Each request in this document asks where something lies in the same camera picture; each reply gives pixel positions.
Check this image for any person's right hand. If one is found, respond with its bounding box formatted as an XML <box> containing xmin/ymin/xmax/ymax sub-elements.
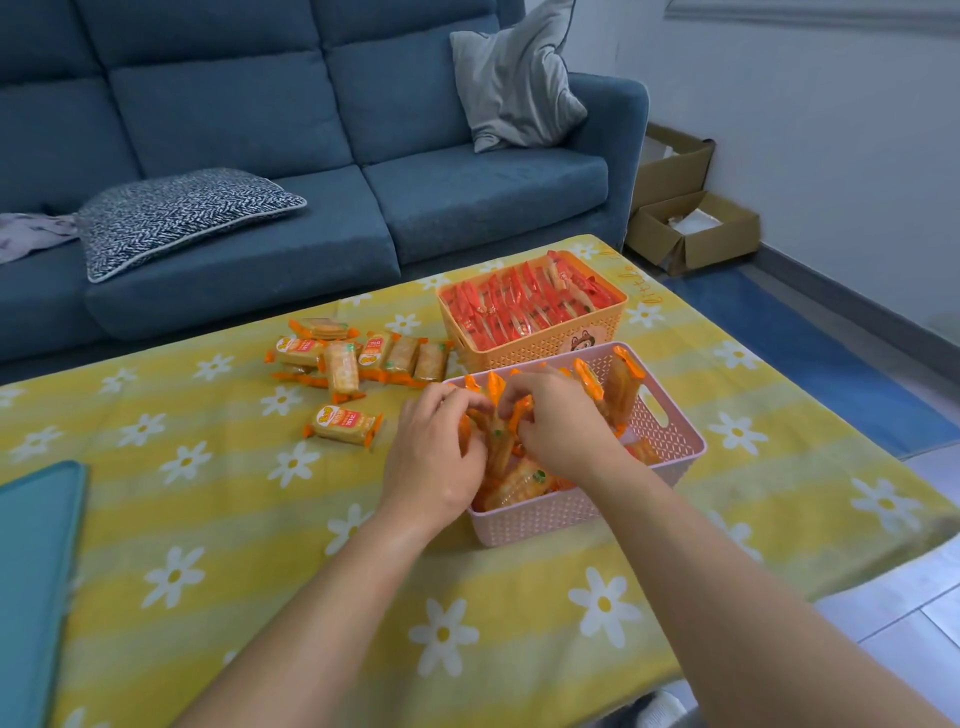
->
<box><xmin>494</xmin><ymin>367</ymin><xmax>639</xmax><ymax>490</ymax></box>

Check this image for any person's left hand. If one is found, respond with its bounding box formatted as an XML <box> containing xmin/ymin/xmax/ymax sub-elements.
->
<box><xmin>374</xmin><ymin>382</ymin><xmax>496</xmax><ymax>543</ymax></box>

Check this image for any pile of orange cracker packets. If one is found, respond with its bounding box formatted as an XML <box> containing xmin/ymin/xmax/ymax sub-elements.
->
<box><xmin>457</xmin><ymin>352</ymin><xmax>661</xmax><ymax>513</ymax></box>

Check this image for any orange plastic basket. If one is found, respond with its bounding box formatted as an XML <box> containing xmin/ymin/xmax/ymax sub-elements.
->
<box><xmin>436</xmin><ymin>251</ymin><xmax>630</xmax><ymax>374</ymax></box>

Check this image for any pink plastic basket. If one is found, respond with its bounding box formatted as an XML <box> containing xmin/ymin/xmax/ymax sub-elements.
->
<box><xmin>442</xmin><ymin>341</ymin><xmax>708</xmax><ymax>549</ymax></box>

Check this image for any group of red snack packets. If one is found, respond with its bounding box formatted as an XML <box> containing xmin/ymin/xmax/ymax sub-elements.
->
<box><xmin>440</xmin><ymin>251</ymin><xmax>624</xmax><ymax>352</ymax></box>

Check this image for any person's left forearm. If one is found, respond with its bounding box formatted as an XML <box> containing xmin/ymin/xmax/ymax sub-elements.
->
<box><xmin>176</xmin><ymin>509</ymin><xmax>444</xmax><ymax>728</ymax></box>

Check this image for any person's right forearm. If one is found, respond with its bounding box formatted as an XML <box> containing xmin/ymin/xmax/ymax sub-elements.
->
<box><xmin>592</xmin><ymin>457</ymin><xmax>954</xmax><ymax>728</ymax></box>

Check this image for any yellow floral tablecloth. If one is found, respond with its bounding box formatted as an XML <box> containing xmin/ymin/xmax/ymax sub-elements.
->
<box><xmin>0</xmin><ymin>234</ymin><xmax>960</xmax><ymax>728</ymax></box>

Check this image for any low open cardboard box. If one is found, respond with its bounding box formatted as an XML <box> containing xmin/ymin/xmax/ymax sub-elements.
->
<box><xmin>626</xmin><ymin>191</ymin><xmax>761</xmax><ymax>277</ymax></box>

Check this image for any white packing paper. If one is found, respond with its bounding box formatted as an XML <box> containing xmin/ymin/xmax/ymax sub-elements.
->
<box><xmin>667</xmin><ymin>208</ymin><xmax>723</xmax><ymax>235</ymax></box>

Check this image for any blue rug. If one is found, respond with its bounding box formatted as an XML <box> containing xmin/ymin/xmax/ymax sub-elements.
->
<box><xmin>667</xmin><ymin>266</ymin><xmax>960</xmax><ymax>460</ymax></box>

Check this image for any tall cardboard box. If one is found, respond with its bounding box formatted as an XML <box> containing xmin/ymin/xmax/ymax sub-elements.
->
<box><xmin>633</xmin><ymin>123</ymin><xmax>716</xmax><ymax>215</ymax></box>

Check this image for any white shoe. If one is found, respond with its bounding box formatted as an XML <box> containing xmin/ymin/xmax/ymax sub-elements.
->
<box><xmin>633</xmin><ymin>689</ymin><xmax>688</xmax><ymax>728</ymax></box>

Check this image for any grey cushion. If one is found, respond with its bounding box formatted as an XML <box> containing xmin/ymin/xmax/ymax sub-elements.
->
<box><xmin>449</xmin><ymin>0</ymin><xmax>589</xmax><ymax>154</ymax></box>

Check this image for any black white patterned cushion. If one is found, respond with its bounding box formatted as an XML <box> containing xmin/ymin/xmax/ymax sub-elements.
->
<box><xmin>74</xmin><ymin>167</ymin><xmax>307</xmax><ymax>284</ymax></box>

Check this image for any teal plastic tray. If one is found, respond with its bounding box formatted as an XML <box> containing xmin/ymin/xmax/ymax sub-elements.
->
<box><xmin>0</xmin><ymin>459</ymin><xmax>90</xmax><ymax>728</ymax></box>

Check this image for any blue fabric sofa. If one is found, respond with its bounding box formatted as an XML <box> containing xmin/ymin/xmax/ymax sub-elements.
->
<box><xmin>0</xmin><ymin>0</ymin><xmax>650</xmax><ymax>365</ymax></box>

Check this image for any crumpled pale garment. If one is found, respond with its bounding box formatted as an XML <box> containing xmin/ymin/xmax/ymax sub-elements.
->
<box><xmin>0</xmin><ymin>212</ymin><xmax>80</xmax><ymax>264</ymax></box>

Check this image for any grey window frame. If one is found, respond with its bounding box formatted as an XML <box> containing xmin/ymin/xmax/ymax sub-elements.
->
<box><xmin>665</xmin><ymin>0</ymin><xmax>960</xmax><ymax>37</ymax></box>

